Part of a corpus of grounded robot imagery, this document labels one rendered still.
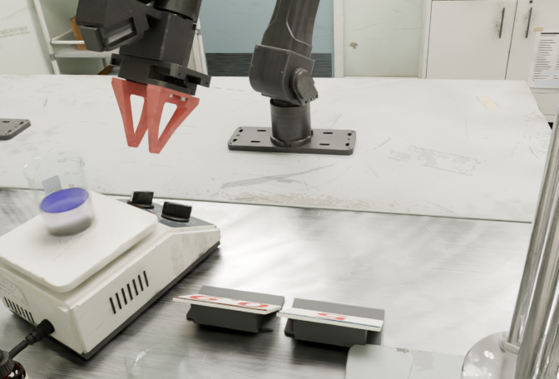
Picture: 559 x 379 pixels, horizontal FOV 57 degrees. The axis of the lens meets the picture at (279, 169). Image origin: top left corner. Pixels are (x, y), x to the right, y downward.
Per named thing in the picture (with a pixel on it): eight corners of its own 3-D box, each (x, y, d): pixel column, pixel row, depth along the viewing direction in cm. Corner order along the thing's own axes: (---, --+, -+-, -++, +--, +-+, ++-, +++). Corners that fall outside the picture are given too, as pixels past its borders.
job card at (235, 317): (203, 287, 55) (197, 257, 53) (284, 298, 53) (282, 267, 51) (179, 330, 50) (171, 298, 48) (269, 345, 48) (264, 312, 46)
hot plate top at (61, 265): (86, 193, 58) (85, 186, 58) (164, 223, 52) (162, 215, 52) (-15, 253, 50) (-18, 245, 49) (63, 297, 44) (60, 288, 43)
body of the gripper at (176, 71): (171, 81, 54) (186, 10, 53) (106, 68, 59) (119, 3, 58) (210, 93, 59) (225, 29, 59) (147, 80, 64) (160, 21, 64)
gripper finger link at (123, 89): (140, 153, 55) (159, 66, 55) (96, 140, 59) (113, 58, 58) (183, 158, 61) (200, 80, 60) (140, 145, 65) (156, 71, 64)
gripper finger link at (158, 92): (145, 155, 55) (165, 67, 54) (101, 141, 58) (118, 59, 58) (188, 159, 61) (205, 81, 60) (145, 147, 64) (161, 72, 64)
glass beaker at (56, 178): (32, 242, 50) (5, 169, 46) (68, 211, 54) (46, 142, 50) (86, 250, 48) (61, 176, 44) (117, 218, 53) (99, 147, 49)
